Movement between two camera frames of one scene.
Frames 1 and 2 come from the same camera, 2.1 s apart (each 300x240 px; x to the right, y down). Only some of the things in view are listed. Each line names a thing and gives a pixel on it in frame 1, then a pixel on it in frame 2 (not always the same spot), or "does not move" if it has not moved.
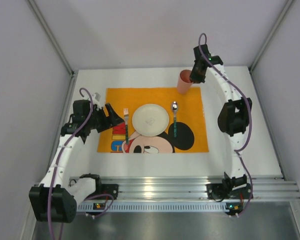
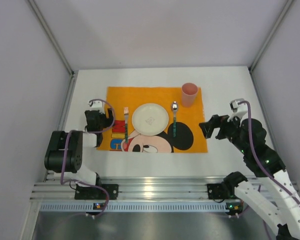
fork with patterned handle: [126, 115] does not move
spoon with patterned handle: [175, 107] does not move
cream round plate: [150, 120] does not move
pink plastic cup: [184, 83] → [189, 93]
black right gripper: [198, 74] → [219, 129]
